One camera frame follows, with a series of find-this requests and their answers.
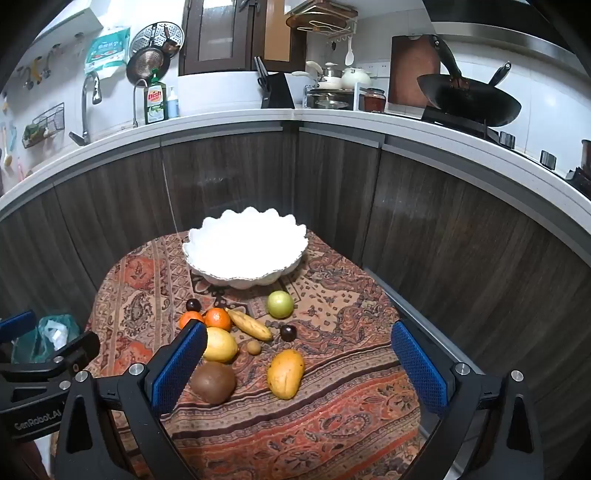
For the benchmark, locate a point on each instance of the yellow banana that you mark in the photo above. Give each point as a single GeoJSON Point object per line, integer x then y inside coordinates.
{"type": "Point", "coordinates": [251, 325]}

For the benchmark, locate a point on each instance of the black wok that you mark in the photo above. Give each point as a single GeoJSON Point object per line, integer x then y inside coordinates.
{"type": "Point", "coordinates": [471, 99]}

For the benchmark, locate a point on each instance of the brown container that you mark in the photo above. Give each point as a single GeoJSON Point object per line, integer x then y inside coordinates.
{"type": "Point", "coordinates": [586, 154]}

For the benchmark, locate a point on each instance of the thin steel faucet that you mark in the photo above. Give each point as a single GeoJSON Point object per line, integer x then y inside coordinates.
{"type": "Point", "coordinates": [134, 106]}

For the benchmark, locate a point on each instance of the steel pot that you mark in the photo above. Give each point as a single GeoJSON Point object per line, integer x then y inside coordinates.
{"type": "Point", "coordinates": [328, 99]}

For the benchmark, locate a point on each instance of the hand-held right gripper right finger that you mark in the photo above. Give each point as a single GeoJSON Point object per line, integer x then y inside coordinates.
{"type": "Point", "coordinates": [420, 374]}

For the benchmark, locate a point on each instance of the teal plastic bag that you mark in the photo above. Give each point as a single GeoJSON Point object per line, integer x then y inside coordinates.
{"type": "Point", "coordinates": [27, 344]}

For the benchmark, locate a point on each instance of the steel range hood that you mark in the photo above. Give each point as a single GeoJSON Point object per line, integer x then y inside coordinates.
{"type": "Point", "coordinates": [508, 27]}

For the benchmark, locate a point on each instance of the large brown round fruit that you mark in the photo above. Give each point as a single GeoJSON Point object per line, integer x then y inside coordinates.
{"type": "Point", "coordinates": [213, 383]}

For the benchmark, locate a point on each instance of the brown cutting board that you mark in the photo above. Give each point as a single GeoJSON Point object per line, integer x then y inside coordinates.
{"type": "Point", "coordinates": [411, 69]}

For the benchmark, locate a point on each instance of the dark wooden window frame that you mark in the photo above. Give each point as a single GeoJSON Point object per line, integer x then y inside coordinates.
{"type": "Point", "coordinates": [217, 32]}

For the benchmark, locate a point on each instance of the blue hand soap bottle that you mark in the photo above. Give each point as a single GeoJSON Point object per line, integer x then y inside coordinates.
{"type": "Point", "coordinates": [172, 107]}

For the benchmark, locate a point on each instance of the steel steamer plate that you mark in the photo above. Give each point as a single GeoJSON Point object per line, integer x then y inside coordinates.
{"type": "Point", "coordinates": [148, 36]}

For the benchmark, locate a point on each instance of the white wall outlet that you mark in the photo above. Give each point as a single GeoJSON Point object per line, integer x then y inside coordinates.
{"type": "Point", "coordinates": [378, 70]}

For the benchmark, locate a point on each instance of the steel kitchen faucet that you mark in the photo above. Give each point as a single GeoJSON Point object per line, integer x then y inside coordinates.
{"type": "Point", "coordinates": [84, 104]}

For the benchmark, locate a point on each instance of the small brown fruit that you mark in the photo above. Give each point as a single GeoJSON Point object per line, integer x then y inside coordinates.
{"type": "Point", "coordinates": [252, 347]}

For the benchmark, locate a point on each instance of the red jar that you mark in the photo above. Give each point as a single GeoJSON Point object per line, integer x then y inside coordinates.
{"type": "Point", "coordinates": [374, 104]}

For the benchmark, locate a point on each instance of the round yellow mango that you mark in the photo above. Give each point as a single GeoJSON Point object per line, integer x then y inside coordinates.
{"type": "Point", "coordinates": [222, 344]}

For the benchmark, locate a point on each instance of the white kitchen countertop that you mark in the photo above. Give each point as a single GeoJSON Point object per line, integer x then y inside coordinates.
{"type": "Point", "coordinates": [231, 122]}

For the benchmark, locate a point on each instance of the wooden boards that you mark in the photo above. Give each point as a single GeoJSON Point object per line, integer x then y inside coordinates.
{"type": "Point", "coordinates": [318, 11]}

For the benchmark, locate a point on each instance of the copper frying pan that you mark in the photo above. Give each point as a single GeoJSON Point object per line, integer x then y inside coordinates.
{"type": "Point", "coordinates": [144, 65]}

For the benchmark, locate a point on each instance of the white pot with lid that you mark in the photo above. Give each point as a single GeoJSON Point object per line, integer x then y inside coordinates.
{"type": "Point", "coordinates": [356, 78]}

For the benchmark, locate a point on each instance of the large orange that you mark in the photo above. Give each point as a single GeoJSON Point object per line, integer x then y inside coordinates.
{"type": "Point", "coordinates": [217, 318]}

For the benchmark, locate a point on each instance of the black knife block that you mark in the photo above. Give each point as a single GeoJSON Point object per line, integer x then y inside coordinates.
{"type": "Point", "coordinates": [277, 92]}

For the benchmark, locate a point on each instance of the small orange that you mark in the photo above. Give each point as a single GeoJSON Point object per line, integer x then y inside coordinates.
{"type": "Point", "coordinates": [189, 317]}

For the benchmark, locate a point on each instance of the black gas stove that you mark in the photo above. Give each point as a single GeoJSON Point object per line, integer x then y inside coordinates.
{"type": "Point", "coordinates": [443, 117]}

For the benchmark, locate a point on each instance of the white spatula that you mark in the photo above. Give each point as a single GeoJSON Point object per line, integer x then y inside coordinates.
{"type": "Point", "coordinates": [349, 57]}

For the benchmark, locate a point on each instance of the long yellow mango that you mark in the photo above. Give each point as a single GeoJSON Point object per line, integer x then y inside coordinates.
{"type": "Point", "coordinates": [285, 374]}

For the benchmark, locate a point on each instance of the teal and white package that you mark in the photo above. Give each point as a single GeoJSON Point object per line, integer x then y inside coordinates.
{"type": "Point", "coordinates": [106, 48]}

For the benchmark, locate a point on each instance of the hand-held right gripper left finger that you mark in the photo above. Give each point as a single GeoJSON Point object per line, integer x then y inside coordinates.
{"type": "Point", "coordinates": [178, 364]}

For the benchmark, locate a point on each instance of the row of hanging utensils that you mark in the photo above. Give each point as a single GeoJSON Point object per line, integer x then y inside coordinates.
{"type": "Point", "coordinates": [34, 74]}

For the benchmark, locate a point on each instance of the white scalloped bowl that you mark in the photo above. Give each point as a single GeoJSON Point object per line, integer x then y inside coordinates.
{"type": "Point", "coordinates": [244, 249]}

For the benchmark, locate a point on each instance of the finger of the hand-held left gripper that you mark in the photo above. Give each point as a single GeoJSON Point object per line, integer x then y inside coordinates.
{"type": "Point", "coordinates": [16, 325]}
{"type": "Point", "coordinates": [78, 350]}

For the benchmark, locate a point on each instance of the metal wall rack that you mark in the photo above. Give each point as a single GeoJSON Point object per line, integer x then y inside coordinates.
{"type": "Point", "coordinates": [332, 28]}

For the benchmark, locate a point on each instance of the dark purple plum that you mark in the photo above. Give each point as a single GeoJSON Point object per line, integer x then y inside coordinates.
{"type": "Point", "coordinates": [288, 333]}
{"type": "Point", "coordinates": [193, 305]}

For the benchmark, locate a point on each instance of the green dish soap bottle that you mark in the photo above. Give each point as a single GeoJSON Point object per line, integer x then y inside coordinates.
{"type": "Point", "coordinates": [155, 104]}

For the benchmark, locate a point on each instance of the patterned red tablecloth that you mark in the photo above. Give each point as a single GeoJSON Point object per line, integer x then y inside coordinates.
{"type": "Point", "coordinates": [323, 415]}

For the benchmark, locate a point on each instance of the green guava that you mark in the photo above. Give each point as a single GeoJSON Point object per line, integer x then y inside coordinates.
{"type": "Point", "coordinates": [280, 303]}

